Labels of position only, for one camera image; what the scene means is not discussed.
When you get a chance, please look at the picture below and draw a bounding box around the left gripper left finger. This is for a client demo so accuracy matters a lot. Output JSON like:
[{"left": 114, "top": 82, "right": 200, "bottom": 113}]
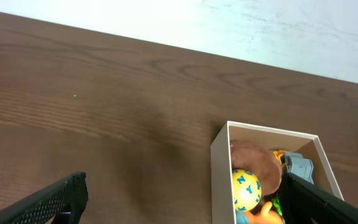
[{"left": 0, "top": 172, "right": 88, "bottom": 224}]

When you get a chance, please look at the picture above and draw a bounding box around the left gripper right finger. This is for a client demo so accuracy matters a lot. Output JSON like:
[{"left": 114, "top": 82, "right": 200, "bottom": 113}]
[{"left": 278, "top": 173, "right": 358, "bottom": 224}]

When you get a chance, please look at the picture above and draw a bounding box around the green ridged disc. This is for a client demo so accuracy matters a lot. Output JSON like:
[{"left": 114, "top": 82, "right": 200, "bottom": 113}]
[{"left": 272, "top": 197, "right": 283, "bottom": 218}]

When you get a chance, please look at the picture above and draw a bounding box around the orange rubber duck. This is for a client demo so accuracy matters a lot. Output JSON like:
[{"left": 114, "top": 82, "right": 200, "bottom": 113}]
[{"left": 236, "top": 202, "right": 285, "bottom": 224}]

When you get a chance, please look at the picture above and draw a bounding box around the grey yellow toy car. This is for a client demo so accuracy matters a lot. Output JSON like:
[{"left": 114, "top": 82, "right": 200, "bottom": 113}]
[{"left": 270, "top": 149, "right": 314, "bottom": 184}]

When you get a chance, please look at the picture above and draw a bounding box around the yellow letter ball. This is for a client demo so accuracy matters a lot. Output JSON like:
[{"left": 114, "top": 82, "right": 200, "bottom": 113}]
[{"left": 232, "top": 169, "right": 262, "bottom": 212}]

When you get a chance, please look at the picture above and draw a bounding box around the brown plush teddy bear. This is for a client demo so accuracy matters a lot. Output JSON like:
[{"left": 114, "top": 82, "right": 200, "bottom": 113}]
[{"left": 230, "top": 140, "right": 282, "bottom": 196}]

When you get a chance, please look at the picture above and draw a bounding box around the white cardboard box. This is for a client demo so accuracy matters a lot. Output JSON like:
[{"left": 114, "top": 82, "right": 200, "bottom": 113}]
[{"left": 211, "top": 121, "right": 343, "bottom": 224}]

